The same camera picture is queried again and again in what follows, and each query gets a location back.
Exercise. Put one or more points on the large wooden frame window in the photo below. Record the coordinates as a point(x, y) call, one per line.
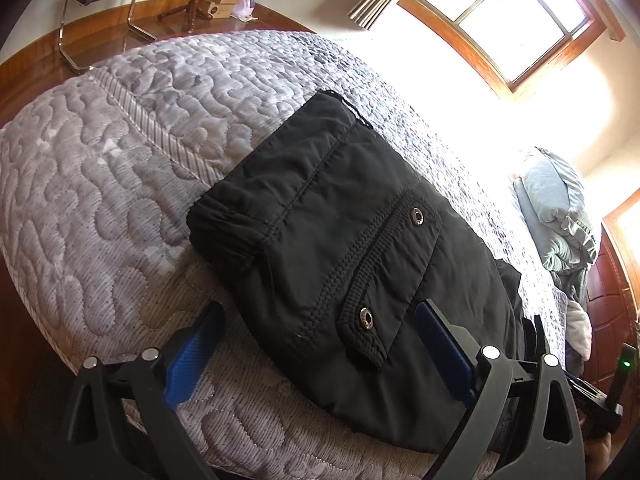
point(510, 15)

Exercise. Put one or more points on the white fleece cloth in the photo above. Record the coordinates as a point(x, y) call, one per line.
point(579, 330)

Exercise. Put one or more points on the dark wooden bed headboard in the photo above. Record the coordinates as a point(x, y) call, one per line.
point(607, 310)

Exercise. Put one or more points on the dark grey fleece blanket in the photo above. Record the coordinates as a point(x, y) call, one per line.
point(570, 285)

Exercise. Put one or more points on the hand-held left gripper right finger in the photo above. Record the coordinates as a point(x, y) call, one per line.
point(442, 350)

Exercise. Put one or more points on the black pants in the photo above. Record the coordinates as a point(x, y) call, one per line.
point(325, 220)

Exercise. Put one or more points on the small wooden frame window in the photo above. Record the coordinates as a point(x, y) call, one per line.
point(625, 220)

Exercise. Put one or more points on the brown cardboard box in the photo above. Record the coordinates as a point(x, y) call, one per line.
point(220, 4)

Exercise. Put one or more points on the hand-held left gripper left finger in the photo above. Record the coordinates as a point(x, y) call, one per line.
point(192, 350)

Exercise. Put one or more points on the folded light grey duvet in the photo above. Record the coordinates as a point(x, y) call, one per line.
point(555, 210)

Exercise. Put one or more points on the grey quilted bedspread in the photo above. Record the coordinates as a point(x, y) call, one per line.
point(100, 160)

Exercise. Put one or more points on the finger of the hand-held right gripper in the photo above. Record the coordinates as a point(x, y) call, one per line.
point(540, 335)

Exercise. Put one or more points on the lilac plastic container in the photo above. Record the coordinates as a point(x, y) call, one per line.
point(246, 7)

